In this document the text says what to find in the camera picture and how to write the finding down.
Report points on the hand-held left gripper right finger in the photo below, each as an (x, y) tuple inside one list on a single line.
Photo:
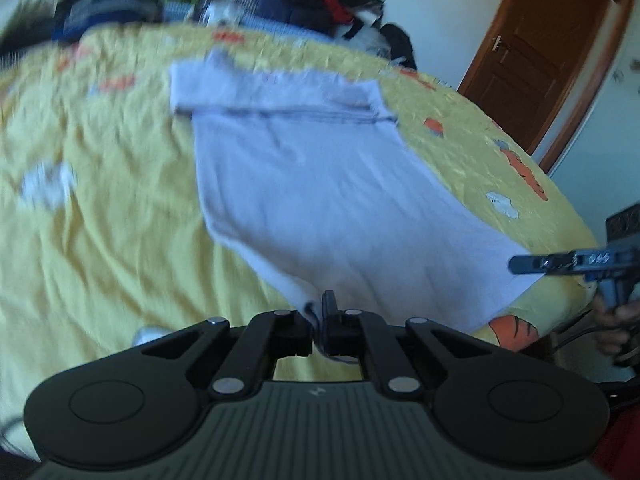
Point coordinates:
[(330, 312)]

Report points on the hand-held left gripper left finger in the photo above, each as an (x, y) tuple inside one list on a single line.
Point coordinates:
[(292, 336)]

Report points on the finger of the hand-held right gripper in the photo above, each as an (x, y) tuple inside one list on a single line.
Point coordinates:
[(555, 261)]

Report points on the lavender knit sweater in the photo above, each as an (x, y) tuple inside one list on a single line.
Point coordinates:
[(325, 185)]

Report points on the pile of dark folded clothes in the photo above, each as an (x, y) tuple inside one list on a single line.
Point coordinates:
[(105, 12)]

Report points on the person's right hand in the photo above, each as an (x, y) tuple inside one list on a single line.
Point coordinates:
[(620, 325)]

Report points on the person's red clothing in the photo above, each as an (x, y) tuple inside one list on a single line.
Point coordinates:
[(620, 447)]

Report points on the brown wooden door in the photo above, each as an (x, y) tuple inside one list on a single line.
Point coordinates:
[(540, 50)]

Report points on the yellow printed quilt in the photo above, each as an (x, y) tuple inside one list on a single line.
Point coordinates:
[(100, 240)]

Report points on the black garment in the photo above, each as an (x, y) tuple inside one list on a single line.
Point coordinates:
[(397, 45)]

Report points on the white plastic bag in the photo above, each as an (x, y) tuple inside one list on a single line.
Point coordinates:
[(220, 12)]

